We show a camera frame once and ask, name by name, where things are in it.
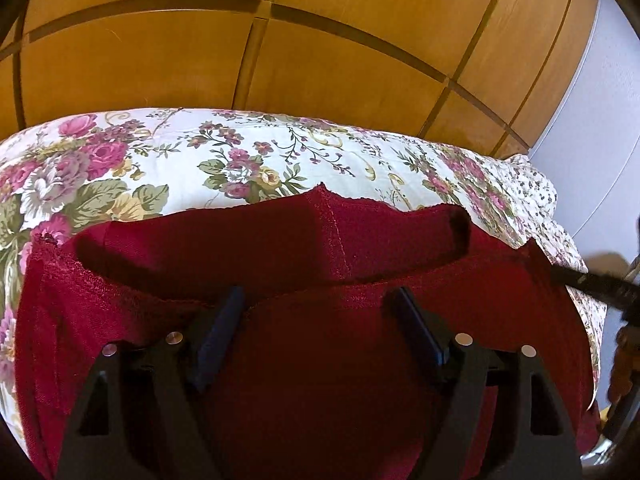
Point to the wooden panelled wardrobe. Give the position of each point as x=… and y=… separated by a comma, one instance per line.
x=300, y=50

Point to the floral quilted blanket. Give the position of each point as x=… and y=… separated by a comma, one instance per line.
x=175, y=150

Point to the dark red embroidered sweater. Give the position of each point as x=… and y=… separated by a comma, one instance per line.
x=325, y=360

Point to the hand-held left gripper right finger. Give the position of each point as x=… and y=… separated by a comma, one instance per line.
x=420, y=332

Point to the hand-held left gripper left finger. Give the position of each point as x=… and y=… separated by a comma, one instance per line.
x=219, y=342

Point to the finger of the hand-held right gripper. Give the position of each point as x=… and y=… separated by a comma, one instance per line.
x=600, y=287

